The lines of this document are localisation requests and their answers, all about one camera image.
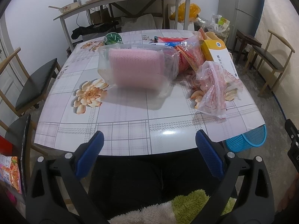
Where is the clear red printed plastic bag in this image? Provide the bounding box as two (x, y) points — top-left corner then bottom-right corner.
(195, 61), (243, 118)

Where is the pink sponge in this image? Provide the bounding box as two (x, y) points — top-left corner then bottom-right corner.
(108, 49), (167, 90)

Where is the yellow white carton box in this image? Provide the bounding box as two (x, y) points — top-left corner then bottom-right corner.
(199, 31), (239, 79)

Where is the blue white toothpaste box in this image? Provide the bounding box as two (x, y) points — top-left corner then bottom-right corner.
(147, 36), (181, 48)

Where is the green plastic bottle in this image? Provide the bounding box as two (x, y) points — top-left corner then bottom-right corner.
(103, 32), (123, 46)

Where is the red rice bag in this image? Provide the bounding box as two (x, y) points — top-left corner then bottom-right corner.
(154, 36), (190, 46)

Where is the red drink can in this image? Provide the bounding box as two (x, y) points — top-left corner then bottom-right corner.
(175, 46), (198, 73)

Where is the red orange snack wrapper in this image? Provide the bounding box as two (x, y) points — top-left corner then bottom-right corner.
(178, 28), (207, 68)

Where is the blue trash basket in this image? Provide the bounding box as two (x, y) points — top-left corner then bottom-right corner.
(226, 124), (267, 153)

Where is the wooden chair right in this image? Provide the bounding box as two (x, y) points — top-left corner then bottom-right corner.
(242, 29), (295, 97)

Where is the wooden chair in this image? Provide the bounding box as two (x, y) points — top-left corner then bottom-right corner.
(242, 29), (295, 97)
(1, 47), (61, 117)

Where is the wooden chair left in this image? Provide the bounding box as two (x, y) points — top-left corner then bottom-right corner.
(1, 47), (61, 117)

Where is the dark wooden stool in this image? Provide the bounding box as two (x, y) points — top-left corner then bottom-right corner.
(232, 29), (262, 64)

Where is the cardboard box with bags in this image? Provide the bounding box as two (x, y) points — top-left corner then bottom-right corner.
(194, 14), (230, 43)

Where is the black clothing pile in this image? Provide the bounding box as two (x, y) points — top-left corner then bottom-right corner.
(71, 21), (119, 39)

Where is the grey refrigerator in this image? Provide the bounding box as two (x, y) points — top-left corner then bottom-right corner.
(217, 0), (265, 50)

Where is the yellow plastic bag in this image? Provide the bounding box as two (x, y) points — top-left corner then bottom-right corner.
(169, 2), (201, 23)

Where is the grey side table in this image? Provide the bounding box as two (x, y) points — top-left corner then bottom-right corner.
(53, 0), (198, 52)

